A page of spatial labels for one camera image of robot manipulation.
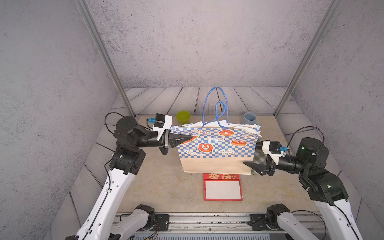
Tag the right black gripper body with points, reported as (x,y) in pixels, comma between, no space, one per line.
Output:
(271,165)

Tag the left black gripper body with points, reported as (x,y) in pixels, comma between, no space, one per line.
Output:
(163,147)

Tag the blue checkered paper bag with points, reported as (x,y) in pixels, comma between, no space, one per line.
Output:
(218,146)

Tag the red and white paper bag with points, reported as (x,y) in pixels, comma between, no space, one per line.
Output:
(222,187)

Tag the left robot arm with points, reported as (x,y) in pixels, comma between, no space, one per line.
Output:
(121,170)

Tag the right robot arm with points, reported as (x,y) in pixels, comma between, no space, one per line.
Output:
(325,189)

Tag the green checkered cloth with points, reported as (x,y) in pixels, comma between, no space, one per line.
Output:
(260,158)

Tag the green bowl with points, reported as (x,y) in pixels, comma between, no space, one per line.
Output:
(183,117)

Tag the light blue mug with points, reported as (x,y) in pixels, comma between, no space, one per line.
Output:
(249,119)

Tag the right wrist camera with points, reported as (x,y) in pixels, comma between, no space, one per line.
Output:
(274,149)

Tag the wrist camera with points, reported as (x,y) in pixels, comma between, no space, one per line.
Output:
(274,149)
(161,123)

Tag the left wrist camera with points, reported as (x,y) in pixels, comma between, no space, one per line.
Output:
(161,123)

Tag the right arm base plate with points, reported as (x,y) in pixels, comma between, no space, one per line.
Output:
(258,222)

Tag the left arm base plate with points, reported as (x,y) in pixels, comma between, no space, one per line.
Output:
(161,223)

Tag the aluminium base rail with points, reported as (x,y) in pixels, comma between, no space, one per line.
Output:
(211,226)

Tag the left metal frame post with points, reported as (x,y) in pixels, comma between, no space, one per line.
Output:
(89,21)

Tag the metal frame post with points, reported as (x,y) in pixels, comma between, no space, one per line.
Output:
(89,21)
(319,34)

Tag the right metal frame post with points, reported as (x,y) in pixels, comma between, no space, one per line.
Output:
(319,34)

